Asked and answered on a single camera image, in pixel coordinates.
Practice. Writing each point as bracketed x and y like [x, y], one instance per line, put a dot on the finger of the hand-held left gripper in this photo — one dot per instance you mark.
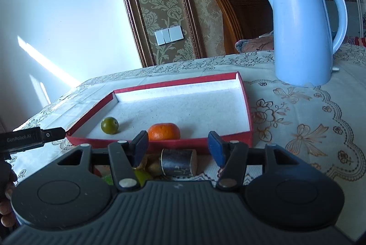
[54, 134]

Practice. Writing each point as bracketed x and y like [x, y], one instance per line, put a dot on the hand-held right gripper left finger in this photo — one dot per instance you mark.
[141, 146]

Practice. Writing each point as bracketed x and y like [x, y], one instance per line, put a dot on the wooden bed headboard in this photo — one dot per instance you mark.
[243, 19]

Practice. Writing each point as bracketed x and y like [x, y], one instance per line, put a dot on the gold wall panel frame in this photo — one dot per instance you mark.
[128, 4]

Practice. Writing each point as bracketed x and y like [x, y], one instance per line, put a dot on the white wall light switch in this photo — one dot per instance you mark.
[169, 36]

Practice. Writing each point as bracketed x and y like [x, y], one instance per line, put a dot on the orange tangerine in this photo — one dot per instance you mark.
[164, 132]

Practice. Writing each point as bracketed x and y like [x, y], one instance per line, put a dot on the light blue electric kettle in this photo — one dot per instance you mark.
[297, 33]

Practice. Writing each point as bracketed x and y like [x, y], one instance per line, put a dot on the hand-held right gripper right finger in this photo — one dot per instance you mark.
[216, 149]

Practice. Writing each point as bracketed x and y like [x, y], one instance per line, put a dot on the pink patterned blanket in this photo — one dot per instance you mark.
[254, 44]

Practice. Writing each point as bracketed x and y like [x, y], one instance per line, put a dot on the person's left hand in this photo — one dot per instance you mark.
[8, 213]

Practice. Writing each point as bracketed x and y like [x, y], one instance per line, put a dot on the red cardboard box tray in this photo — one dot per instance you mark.
[185, 102]

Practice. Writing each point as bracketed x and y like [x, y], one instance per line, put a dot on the red cloth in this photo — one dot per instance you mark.
[356, 40]

